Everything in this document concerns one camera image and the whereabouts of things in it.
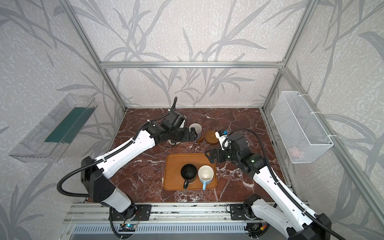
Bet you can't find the purple mug white inside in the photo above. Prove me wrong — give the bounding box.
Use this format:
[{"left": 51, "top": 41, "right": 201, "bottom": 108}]
[{"left": 189, "top": 123, "right": 202, "bottom": 134}]

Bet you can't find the black mug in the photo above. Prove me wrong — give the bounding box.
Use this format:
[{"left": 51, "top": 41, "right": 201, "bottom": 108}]
[{"left": 181, "top": 164, "right": 198, "bottom": 190}]

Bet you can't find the woven patterned round coaster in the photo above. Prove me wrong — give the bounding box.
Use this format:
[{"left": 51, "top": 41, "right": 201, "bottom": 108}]
[{"left": 168, "top": 140, "right": 181, "bottom": 145}]

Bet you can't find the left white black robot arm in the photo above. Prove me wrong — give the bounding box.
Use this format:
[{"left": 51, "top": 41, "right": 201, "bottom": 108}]
[{"left": 57, "top": 100, "right": 198, "bottom": 214}]

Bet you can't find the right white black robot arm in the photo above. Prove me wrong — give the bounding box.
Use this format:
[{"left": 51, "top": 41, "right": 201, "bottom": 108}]
[{"left": 205, "top": 128, "right": 343, "bottom": 240}]

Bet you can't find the orange brown tray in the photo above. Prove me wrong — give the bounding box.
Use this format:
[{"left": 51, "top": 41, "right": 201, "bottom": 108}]
[{"left": 163, "top": 153, "right": 218, "bottom": 191}]

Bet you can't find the green lit circuit board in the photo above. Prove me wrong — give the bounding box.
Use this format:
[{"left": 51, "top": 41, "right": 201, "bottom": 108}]
[{"left": 118, "top": 224, "right": 138, "bottom": 233}]

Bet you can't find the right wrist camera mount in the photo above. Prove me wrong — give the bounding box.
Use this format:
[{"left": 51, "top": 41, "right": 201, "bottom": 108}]
[{"left": 215, "top": 130, "right": 230, "bottom": 150}]

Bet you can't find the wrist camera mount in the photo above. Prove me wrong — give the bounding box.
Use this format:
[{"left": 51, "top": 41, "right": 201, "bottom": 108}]
[
  {"left": 215, "top": 130, "right": 230, "bottom": 150},
  {"left": 161, "top": 110, "right": 186, "bottom": 131}
]

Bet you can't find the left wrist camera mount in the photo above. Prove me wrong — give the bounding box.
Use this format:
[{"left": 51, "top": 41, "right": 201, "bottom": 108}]
[{"left": 161, "top": 110, "right": 186, "bottom": 131}]

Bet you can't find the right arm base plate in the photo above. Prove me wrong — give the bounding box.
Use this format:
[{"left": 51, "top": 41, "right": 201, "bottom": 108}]
[{"left": 227, "top": 204, "right": 257, "bottom": 221}]

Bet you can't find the white wire wall basket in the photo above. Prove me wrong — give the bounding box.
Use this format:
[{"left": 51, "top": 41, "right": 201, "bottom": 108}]
[{"left": 271, "top": 91, "right": 334, "bottom": 164}]

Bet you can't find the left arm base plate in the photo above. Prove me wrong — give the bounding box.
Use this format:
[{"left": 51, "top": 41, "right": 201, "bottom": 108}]
[{"left": 109, "top": 204, "right": 152, "bottom": 222}]

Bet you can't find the aluminium front rail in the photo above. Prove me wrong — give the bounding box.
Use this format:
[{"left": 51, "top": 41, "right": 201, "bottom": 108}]
[{"left": 62, "top": 201, "right": 316, "bottom": 225}]

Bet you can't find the clear plastic wall bin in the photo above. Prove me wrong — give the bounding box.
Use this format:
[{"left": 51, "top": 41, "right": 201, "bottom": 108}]
[{"left": 9, "top": 94, "right": 98, "bottom": 163}]

